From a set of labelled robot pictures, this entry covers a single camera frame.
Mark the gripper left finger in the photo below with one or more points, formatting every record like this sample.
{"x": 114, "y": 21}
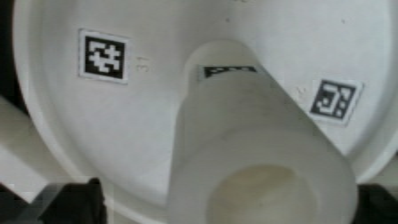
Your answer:
{"x": 69, "y": 204}

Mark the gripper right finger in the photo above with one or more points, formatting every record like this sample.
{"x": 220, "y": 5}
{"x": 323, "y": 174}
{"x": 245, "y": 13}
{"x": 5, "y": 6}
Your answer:
{"x": 377, "y": 209}

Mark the white cylindrical table leg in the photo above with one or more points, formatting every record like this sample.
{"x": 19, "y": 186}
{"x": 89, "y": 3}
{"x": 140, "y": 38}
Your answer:
{"x": 259, "y": 173}

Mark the white round table top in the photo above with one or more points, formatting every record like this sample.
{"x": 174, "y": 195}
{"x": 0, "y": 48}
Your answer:
{"x": 112, "y": 56}

